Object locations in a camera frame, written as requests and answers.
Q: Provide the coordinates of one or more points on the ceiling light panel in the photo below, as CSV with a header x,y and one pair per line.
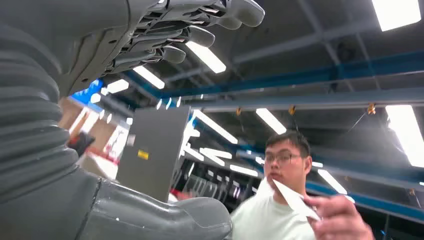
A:
x,y
217,153
207,58
271,121
331,181
407,132
149,77
394,13
117,86
243,170
215,127

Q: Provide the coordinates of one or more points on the grey pillar with yellow label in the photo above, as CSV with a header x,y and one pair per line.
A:
x,y
152,132

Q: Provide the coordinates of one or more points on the orange beam clamp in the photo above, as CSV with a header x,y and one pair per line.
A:
x,y
371,109
292,110
238,111

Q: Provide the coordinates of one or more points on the eyeglasses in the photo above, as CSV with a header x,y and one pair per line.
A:
x,y
281,158

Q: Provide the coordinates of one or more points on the person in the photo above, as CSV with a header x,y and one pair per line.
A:
x,y
265,218

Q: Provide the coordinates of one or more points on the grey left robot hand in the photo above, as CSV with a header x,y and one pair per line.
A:
x,y
82,33

